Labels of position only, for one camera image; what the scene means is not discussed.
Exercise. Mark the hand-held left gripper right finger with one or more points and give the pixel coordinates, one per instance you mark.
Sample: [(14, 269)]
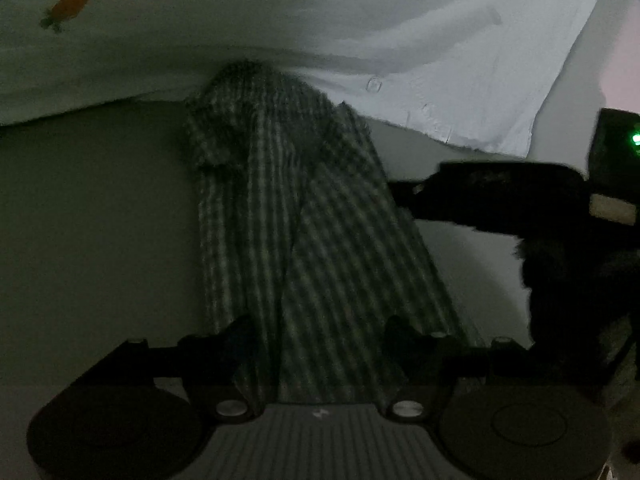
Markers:
[(400, 345)]

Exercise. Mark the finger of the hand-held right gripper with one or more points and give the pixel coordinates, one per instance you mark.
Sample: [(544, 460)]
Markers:
[(407, 197)]

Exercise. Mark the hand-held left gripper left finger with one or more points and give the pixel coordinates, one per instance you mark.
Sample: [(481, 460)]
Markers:
[(241, 341)]

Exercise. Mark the checked garment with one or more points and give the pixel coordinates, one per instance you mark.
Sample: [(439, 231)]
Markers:
[(310, 210)]

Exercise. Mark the white cloth with carrot print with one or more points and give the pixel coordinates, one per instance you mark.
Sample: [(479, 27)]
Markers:
[(300, 10)]

